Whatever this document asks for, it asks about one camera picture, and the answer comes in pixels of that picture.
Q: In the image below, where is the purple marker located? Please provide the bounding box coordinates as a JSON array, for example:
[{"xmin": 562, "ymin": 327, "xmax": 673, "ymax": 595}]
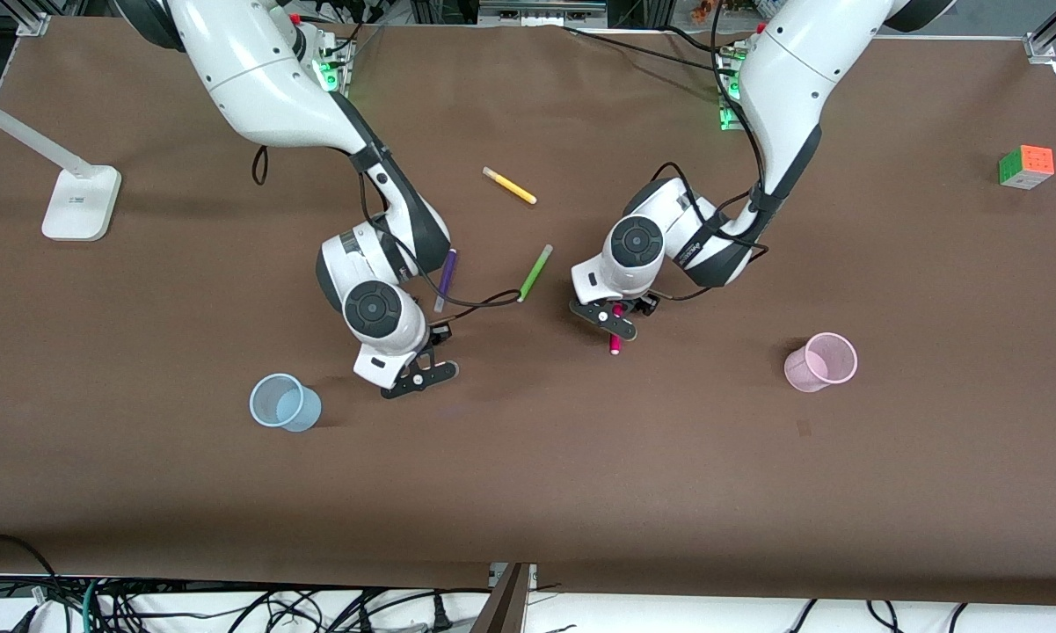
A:
[{"xmin": 433, "ymin": 249, "xmax": 458, "ymax": 313}]

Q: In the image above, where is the green marker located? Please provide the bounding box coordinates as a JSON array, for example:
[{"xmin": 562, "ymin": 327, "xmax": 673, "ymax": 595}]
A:
[{"xmin": 517, "ymin": 244, "xmax": 553, "ymax": 303}]

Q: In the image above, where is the blue plastic cup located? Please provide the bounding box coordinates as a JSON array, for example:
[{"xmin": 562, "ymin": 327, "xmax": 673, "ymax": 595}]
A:
[{"xmin": 249, "ymin": 373, "xmax": 323, "ymax": 433}]

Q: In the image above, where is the yellow marker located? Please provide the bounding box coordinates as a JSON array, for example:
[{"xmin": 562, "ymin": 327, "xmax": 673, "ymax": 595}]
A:
[{"xmin": 482, "ymin": 166, "xmax": 538, "ymax": 206}]

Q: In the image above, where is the pink plastic cup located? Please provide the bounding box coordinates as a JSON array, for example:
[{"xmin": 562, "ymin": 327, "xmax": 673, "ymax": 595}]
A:
[{"xmin": 783, "ymin": 332, "xmax": 859, "ymax": 393}]

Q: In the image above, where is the brown table leg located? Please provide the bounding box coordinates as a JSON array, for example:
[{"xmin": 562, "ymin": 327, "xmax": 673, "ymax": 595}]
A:
[{"xmin": 470, "ymin": 563, "xmax": 534, "ymax": 633}]

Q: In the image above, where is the white lamp stand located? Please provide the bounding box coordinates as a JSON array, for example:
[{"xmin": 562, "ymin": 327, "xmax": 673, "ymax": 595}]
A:
[{"xmin": 0, "ymin": 88, "xmax": 123, "ymax": 243}]

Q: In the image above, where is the colourful puzzle cube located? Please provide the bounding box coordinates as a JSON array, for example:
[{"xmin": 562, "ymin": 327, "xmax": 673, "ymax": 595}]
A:
[{"xmin": 998, "ymin": 144, "xmax": 1055, "ymax": 191}]

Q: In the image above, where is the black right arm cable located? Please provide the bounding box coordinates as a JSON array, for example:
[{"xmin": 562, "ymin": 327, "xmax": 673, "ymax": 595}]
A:
[{"xmin": 251, "ymin": 145, "xmax": 523, "ymax": 310}]

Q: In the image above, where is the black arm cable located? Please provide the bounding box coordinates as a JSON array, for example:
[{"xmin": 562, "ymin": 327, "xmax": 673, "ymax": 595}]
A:
[
  {"xmin": 251, "ymin": 145, "xmax": 523, "ymax": 310},
  {"xmin": 649, "ymin": 0, "xmax": 771, "ymax": 302}
]

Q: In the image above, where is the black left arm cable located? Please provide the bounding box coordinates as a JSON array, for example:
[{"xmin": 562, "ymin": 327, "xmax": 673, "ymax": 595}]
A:
[{"xmin": 649, "ymin": 0, "xmax": 771, "ymax": 302}]

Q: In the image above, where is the black cable across table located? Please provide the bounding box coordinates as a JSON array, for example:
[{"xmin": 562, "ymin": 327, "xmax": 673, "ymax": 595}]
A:
[{"xmin": 563, "ymin": 25, "xmax": 739, "ymax": 78}]

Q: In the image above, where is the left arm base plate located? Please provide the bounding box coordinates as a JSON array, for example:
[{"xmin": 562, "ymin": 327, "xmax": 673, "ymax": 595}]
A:
[{"xmin": 715, "ymin": 40, "xmax": 751, "ymax": 132}]

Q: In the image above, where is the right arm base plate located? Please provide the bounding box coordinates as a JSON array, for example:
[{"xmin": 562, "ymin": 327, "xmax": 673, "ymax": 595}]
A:
[{"xmin": 315, "ymin": 26, "xmax": 358, "ymax": 98}]

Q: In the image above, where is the black floor cable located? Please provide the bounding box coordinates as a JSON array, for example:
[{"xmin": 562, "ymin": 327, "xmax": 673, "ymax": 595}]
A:
[{"xmin": 0, "ymin": 532, "xmax": 64, "ymax": 633}]

